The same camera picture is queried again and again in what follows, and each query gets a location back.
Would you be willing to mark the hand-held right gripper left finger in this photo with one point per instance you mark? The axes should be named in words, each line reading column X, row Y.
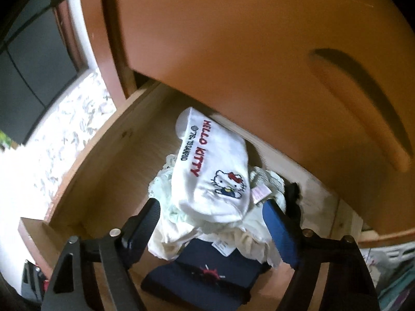
column 147, row 220

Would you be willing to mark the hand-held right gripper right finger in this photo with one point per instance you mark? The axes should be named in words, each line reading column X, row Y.
column 280, row 233

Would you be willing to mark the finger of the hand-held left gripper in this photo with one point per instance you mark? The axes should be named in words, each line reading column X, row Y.
column 34, row 278

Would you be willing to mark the mint lace garment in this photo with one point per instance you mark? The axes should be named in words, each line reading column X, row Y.
column 162, row 201

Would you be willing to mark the navy garment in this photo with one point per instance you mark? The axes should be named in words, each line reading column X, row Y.
column 194, row 265

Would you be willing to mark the white printed sock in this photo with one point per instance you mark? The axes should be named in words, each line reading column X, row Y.
column 207, row 168

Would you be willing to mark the white plastic rack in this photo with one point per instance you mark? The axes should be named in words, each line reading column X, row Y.
column 395, row 259

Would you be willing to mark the grey floral blanket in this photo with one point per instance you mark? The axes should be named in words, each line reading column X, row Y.
column 64, row 136

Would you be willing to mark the teal garment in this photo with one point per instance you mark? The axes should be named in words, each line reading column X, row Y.
column 398, row 294

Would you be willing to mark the green printed box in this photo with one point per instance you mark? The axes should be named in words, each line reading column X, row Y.
column 5, row 140

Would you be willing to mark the wooden nightstand with drawers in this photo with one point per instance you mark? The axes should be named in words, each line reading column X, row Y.
column 227, row 55

